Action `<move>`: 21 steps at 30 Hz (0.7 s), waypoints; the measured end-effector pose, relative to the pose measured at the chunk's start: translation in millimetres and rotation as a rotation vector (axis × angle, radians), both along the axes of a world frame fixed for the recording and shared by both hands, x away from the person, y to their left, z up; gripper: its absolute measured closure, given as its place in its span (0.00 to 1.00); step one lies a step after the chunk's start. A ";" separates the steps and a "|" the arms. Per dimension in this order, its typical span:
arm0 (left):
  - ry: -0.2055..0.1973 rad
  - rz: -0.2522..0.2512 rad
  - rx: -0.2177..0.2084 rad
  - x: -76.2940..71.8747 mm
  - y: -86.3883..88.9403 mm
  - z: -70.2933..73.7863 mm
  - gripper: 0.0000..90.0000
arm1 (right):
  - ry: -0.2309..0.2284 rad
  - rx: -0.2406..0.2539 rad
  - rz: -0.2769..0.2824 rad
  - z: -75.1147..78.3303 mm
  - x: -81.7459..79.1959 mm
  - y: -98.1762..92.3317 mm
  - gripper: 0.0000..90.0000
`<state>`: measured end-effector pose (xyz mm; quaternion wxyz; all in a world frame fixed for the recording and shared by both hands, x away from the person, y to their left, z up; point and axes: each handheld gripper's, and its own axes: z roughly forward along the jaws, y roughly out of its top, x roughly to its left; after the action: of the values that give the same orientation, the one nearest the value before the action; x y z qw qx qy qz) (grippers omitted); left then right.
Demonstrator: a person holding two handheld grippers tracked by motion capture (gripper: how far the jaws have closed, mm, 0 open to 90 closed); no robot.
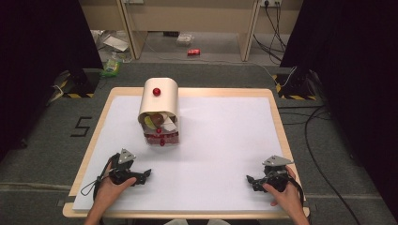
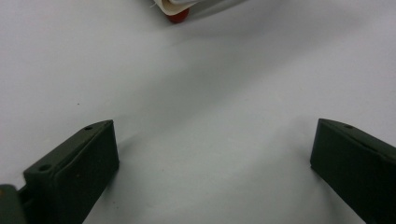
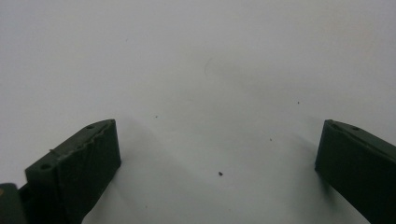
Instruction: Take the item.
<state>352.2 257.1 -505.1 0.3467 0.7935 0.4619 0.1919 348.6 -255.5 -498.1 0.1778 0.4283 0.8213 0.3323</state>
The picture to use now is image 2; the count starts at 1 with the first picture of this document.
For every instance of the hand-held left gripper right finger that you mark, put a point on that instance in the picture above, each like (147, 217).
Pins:
(358, 165)

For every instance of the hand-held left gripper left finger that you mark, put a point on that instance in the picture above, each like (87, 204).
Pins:
(77, 168)

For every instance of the small red round object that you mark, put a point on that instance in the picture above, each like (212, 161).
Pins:
(178, 17)

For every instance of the white container with red item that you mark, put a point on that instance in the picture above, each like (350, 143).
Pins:
(177, 5)

